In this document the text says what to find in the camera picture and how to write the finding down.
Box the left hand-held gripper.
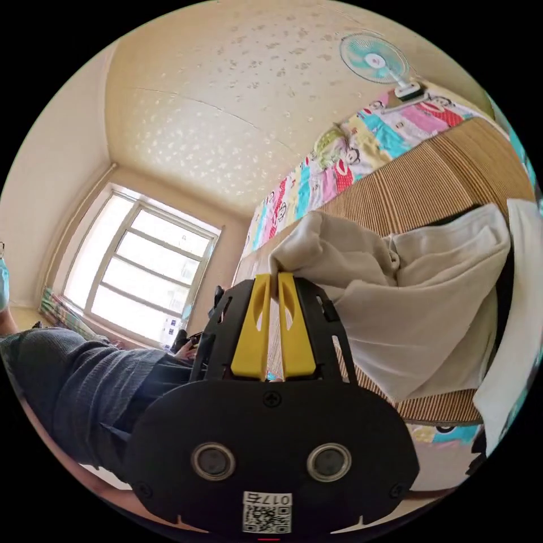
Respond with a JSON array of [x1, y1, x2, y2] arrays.
[[169, 329, 204, 354]]

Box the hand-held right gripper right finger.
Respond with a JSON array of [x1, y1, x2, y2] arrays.
[[278, 272, 316, 377]]

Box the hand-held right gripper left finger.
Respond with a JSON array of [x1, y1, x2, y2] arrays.
[[230, 273, 272, 377]]

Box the white long sleeve shirt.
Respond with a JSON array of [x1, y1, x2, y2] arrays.
[[269, 202, 511, 403]]

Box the person's body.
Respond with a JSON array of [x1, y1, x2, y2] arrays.
[[0, 242, 197, 489]]

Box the striped plaid cloth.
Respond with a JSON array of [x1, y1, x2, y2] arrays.
[[40, 287, 112, 341]]

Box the bed with woven mat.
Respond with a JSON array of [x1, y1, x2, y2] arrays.
[[232, 87, 536, 450]]

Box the pile of clothes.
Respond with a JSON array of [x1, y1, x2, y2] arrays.
[[464, 198, 543, 477]]

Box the teal and white fan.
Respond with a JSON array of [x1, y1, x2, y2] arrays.
[[339, 32, 426, 102]]

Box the window with white frame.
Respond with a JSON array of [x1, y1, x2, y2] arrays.
[[62, 182, 222, 345]]

